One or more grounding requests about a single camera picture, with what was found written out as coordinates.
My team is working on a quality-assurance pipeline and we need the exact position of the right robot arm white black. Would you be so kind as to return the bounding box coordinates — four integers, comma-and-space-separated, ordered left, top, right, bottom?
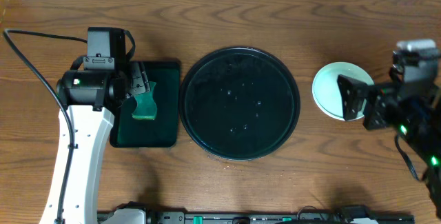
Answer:
337, 75, 440, 217

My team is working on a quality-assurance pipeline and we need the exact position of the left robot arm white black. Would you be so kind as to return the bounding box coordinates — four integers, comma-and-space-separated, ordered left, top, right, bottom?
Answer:
40, 62, 155, 223

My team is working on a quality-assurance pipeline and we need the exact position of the pale green back plate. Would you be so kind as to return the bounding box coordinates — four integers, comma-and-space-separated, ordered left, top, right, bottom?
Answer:
311, 62, 374, 121

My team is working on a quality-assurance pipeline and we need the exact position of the green scrubbing sponge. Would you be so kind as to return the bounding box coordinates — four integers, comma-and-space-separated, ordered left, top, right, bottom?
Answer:
132, 81, 158, 120

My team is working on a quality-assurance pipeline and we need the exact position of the black round tray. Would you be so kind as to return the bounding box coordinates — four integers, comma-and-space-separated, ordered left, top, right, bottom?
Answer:
179, 46, 300, 161

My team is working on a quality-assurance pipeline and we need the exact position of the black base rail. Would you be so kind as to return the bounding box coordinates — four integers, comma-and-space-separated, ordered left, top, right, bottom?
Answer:
96, 201, 416, 224

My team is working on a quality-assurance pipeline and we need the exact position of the black rectangular tray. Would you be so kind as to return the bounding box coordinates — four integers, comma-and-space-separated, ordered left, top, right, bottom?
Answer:
110, 61, 180, 148

